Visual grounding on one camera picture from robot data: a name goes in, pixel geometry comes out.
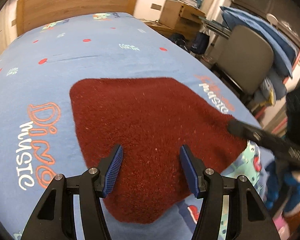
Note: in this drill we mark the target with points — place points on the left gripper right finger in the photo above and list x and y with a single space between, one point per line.
248 217

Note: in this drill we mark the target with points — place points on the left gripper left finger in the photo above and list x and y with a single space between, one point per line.
53 216

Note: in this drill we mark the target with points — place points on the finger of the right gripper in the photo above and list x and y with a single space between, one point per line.
280 148

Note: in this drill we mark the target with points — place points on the dark red knit sweater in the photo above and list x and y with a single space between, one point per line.
151 119

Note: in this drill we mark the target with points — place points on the grey chair with black legs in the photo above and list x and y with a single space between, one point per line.
244 62

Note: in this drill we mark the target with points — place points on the wooden bedside drawer cabinet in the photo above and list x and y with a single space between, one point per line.
178 18

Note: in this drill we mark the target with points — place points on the wooden bed headboard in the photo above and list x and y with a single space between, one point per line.
32 14

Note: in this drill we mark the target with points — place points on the black camera bag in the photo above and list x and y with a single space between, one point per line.
179 40

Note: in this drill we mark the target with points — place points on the wall socket plate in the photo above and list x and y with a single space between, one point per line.
156 7

